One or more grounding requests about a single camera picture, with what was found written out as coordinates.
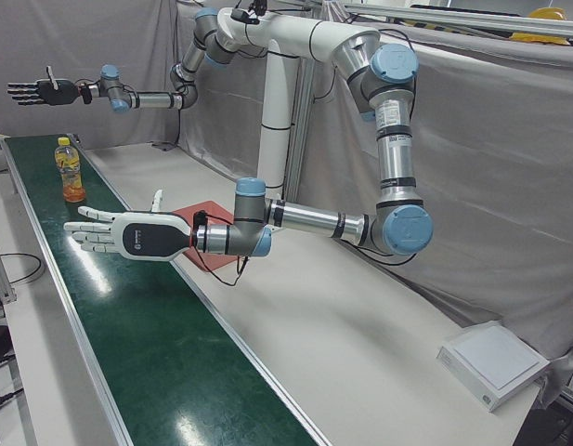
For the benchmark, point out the robot hand black white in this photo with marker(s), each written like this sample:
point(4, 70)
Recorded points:
point(58, 93)

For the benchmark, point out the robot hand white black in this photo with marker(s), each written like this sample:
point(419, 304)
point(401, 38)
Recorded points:
point(147, 234)

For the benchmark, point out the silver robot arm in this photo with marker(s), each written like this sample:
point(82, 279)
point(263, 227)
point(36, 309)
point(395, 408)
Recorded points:
point(156, 100)
point(393, 153)

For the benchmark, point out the pink plastic basket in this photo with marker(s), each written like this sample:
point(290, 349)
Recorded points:
point(212, 209)

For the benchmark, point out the orange juice bottle yellow cap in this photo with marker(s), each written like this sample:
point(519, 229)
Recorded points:
point(71, 176)

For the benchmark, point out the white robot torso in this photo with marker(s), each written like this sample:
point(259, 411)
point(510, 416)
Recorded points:
point(274, 139)

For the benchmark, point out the grey backdrop curtain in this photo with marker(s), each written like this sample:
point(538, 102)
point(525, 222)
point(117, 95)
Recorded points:
point(476, 186)

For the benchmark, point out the white flat box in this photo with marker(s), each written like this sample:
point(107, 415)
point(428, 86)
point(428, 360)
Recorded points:
point(495, 362)

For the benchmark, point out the yellow hard hat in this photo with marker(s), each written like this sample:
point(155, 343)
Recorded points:
point(548, 14)

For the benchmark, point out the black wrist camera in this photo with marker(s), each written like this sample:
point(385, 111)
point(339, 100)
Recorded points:
point(200, 218)
point(86, 94)

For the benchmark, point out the green conveyor belt aluminium frame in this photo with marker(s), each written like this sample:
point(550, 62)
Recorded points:
point(151, 325)

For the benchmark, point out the aluminium profile post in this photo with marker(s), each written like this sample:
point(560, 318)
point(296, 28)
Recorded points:
point(0, 274)

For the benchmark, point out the black head camera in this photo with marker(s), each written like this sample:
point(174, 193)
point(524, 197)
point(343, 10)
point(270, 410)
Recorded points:
point(244, 15)

